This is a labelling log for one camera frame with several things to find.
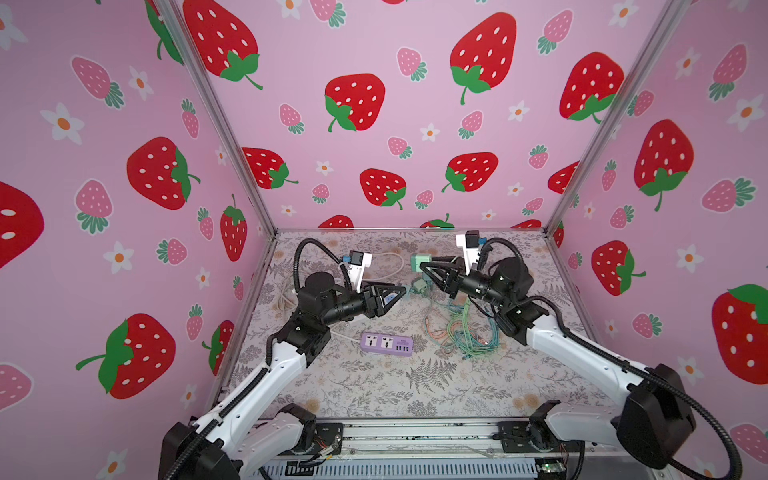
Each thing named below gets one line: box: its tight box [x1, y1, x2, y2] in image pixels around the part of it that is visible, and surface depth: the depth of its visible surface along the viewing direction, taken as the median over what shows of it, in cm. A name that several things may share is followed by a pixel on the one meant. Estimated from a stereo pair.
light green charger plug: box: [410, 253, 432, 272], surface depth 68 cm
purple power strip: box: [359, 332, 415, 357], surface depth 90 cm
